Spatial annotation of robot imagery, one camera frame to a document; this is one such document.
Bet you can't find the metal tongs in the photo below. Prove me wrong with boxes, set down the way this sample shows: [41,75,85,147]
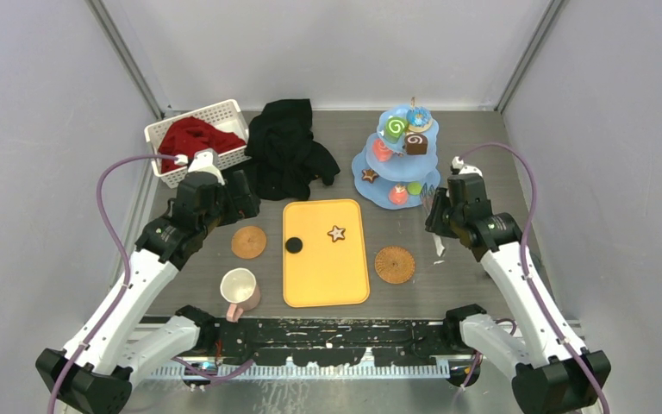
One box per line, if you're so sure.
[420,184,446,258]

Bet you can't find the green round macaron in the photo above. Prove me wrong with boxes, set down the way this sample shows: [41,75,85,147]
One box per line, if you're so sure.
[406,181,423,196]

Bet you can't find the red round cake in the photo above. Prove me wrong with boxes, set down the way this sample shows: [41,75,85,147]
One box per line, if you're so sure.
[388,183,409,205]

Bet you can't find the woven coaster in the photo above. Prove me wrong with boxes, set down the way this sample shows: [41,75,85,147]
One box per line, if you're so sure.
[231,226,267,260]
[374,246,415,285]

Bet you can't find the blue three-tier cake stand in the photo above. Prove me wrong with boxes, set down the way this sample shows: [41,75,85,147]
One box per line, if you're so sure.
[352,98,440,210]

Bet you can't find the chocolate swirl roll cake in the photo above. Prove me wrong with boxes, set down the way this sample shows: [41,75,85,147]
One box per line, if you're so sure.
[403,133,428,156]

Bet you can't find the pink swirl roll cake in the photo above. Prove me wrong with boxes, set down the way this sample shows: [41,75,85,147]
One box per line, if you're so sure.
[372,138,394,162]

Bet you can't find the pink mug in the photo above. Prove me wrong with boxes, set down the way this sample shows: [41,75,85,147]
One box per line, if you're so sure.
[220,267,261,323]

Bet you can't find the brown star cookie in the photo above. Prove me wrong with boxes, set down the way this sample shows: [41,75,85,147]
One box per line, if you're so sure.
[327,225,346,242]
[361,168,379,184]

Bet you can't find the blue donut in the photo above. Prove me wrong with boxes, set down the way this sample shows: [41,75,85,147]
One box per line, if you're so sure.
[406,106,433,133]

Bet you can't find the green roll cake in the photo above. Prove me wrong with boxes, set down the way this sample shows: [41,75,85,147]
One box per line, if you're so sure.
[384,116,408,144]

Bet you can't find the yellow tray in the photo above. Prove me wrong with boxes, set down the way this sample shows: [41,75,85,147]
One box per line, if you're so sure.
[283,198,371,308]

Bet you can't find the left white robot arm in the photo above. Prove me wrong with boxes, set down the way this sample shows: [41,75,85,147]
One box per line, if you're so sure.
[35,170,260,413]

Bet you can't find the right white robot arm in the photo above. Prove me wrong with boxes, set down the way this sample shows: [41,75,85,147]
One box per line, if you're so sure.
[426,172,611,413]

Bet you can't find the red cloth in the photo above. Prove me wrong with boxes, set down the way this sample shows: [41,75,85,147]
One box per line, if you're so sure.
[158,116,246,160]

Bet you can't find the white plastic basket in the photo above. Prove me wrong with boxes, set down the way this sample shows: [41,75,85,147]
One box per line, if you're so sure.
[144,99,250,170]

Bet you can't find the black cloth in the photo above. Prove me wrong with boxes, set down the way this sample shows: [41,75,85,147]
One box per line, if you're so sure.
[245,98,340,201]

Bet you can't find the black round cookie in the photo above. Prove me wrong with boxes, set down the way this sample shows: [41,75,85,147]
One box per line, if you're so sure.
[284,237,303,254]

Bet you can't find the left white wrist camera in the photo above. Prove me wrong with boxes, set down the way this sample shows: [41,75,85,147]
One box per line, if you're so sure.
[187,148,225,185]

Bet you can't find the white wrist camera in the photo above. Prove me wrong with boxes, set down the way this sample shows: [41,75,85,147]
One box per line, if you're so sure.
[451,156,483,177]
[187,148,225,185]

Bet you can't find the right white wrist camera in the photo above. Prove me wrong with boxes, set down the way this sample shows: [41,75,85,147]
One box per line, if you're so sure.
[451,156,483,177]

